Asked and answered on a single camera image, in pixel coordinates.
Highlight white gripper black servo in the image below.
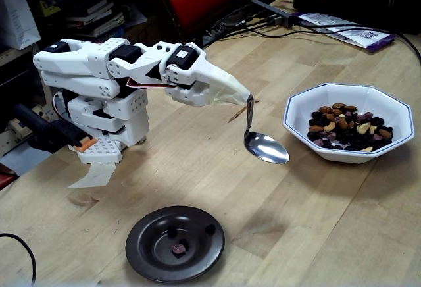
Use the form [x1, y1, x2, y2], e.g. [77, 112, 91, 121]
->
[161, 42, 231, 106]

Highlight beige masking tape wrap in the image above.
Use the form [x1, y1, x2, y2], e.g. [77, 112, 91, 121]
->
[207, 69, 253, 107]

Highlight bent metal spoon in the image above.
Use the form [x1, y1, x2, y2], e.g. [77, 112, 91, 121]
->
[242, 95, 291, 165]

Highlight small dried fruit portion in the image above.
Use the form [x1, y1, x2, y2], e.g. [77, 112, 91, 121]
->
[166, 222, 218, 257]

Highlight white octagonal bowl blue rim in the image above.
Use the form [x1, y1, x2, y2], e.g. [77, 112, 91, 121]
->
[282, 82, 415, 165]

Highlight dark brown plate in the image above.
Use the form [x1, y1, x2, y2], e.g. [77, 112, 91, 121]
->
[125, 205, 226, 284]

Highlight brown cardboard box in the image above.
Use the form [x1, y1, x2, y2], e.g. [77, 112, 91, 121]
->
[126, 16, 164, 47]

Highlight grey usb hub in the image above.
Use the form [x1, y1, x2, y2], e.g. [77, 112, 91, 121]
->
[251, 0, 299, 28]

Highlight stacked books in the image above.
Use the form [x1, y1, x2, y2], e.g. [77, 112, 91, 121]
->
[65, 0, 126, 38]

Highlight beige tape piece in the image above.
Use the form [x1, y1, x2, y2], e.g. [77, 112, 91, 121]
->
[68, 161, 116, 190]

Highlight nut and dried fruit mix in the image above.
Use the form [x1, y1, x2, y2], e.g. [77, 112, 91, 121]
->
[307, 102, 394, 153]

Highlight black clamp orange pad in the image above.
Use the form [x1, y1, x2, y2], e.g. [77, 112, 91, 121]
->
[12, 103, 99, 153]

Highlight white purple plastic bag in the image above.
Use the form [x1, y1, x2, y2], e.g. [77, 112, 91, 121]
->
[297, 12, 396, 53]

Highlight yellow black box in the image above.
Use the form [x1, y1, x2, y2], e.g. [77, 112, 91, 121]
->
[39, 0, 63, 16]

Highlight tall white box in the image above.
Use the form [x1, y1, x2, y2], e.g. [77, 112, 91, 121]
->
[0, 0, 42, 51]

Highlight black usb cable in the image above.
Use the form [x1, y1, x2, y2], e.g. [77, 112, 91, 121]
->
[200, 2, 285, 49]

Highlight black hub cable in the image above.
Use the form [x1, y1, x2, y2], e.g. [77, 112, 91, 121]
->
[294, 20, 421, 66]

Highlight thin black cable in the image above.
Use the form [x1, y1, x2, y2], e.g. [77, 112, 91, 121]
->
[0, 233, 37, 284]

